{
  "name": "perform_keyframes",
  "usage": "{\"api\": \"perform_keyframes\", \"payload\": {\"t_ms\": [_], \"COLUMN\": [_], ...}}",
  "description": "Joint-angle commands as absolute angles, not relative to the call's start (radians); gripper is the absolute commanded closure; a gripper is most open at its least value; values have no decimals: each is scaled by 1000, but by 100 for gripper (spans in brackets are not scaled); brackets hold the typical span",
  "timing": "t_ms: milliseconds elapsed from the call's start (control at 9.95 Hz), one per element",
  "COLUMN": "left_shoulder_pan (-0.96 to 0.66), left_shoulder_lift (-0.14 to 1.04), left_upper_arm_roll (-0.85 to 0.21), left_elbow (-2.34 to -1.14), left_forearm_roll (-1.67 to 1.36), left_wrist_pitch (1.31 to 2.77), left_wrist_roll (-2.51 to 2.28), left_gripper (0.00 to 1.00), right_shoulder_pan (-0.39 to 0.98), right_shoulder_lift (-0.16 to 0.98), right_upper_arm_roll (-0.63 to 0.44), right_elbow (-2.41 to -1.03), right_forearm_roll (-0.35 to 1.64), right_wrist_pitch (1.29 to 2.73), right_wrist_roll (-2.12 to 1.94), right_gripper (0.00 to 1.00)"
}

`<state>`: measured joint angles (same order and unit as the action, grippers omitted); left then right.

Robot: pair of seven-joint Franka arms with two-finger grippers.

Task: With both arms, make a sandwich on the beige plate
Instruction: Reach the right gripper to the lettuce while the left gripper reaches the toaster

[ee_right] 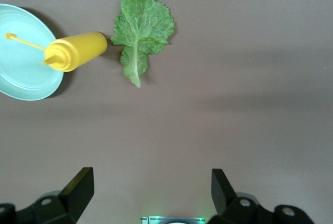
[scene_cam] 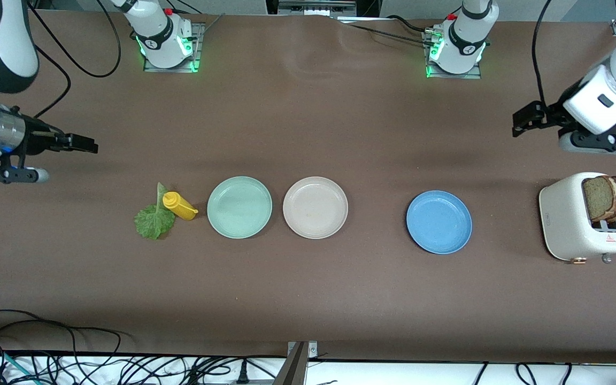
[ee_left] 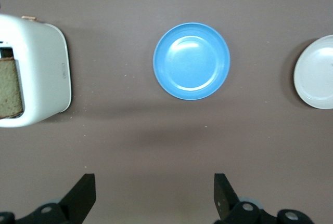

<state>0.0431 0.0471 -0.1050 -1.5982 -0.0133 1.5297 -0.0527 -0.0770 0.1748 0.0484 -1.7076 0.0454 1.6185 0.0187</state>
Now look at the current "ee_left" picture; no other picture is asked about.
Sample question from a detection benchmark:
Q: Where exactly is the blue plate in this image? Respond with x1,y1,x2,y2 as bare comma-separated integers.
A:
152,22,231,102

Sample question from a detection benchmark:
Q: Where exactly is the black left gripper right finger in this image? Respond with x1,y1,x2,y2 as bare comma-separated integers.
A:
213,173,310,224

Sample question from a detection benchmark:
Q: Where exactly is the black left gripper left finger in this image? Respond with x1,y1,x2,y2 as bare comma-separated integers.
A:
0,173,97,224

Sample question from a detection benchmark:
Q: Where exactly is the brown bread slice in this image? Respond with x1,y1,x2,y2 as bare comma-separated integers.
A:
0,57,24,120

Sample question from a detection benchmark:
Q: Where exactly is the beige plate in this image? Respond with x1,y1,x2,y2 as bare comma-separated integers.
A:
293,34,333,110

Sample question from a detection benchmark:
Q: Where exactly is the cream white toaster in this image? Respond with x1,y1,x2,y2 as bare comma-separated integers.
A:
0,13,72,128

